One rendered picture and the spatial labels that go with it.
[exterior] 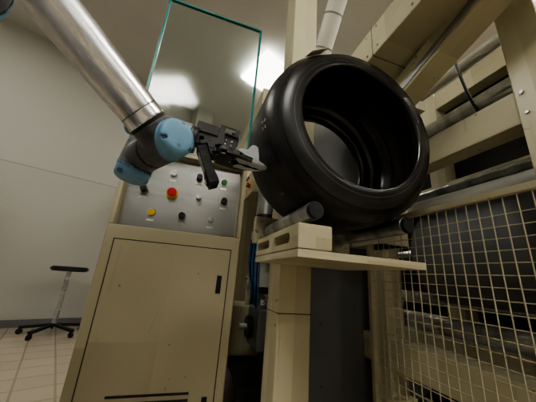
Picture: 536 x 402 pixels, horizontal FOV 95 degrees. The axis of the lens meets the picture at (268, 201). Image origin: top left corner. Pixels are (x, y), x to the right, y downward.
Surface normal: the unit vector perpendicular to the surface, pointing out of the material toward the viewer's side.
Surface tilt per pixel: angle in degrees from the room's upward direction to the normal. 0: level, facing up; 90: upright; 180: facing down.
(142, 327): 90
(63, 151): 90
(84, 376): 90
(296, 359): 90
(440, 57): 162
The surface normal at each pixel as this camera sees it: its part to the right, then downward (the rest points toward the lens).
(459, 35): 0.03, 0.83
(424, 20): -0.07, 0.95
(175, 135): 0.77, -0.13
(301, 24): 0.31, -0.26
